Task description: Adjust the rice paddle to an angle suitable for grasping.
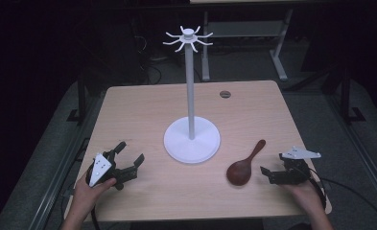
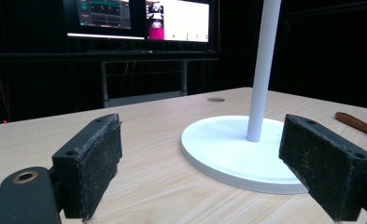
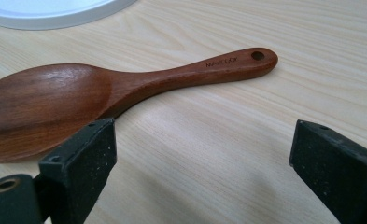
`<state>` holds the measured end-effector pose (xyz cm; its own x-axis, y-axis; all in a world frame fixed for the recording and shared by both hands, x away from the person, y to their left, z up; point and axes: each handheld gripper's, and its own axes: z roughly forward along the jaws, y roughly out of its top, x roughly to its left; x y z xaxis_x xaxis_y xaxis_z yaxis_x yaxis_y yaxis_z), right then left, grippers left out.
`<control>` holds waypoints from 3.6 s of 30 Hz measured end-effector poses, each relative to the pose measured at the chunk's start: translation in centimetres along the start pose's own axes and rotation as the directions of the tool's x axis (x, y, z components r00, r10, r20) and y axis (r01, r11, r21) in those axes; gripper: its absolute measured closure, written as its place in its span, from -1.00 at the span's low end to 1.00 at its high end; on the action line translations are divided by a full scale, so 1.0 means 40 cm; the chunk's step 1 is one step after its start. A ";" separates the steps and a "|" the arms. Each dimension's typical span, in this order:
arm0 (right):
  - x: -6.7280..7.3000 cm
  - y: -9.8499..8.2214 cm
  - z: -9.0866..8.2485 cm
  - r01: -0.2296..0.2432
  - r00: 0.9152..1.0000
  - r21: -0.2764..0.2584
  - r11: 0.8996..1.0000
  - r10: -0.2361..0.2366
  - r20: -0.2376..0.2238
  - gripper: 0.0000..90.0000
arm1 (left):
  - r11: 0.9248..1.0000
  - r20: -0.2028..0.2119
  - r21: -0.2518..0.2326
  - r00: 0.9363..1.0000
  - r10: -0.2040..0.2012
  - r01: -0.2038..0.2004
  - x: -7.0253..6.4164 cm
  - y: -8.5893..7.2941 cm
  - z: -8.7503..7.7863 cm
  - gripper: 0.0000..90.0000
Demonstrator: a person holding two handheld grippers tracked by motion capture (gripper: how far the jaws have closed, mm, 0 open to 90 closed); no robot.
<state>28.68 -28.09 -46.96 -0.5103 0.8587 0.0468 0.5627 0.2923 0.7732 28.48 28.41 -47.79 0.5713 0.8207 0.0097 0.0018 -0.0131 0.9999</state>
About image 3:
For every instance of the brown wooden spoon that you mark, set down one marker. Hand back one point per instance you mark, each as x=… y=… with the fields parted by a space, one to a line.
x=47 y=102

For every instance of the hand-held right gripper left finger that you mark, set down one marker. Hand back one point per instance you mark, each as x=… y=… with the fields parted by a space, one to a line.
x=78 y=174

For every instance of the white round plate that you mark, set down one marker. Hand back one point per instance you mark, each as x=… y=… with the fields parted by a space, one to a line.
x=47 y=12

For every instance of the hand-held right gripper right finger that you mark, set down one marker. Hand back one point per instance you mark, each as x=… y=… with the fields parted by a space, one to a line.
x=333 y=174

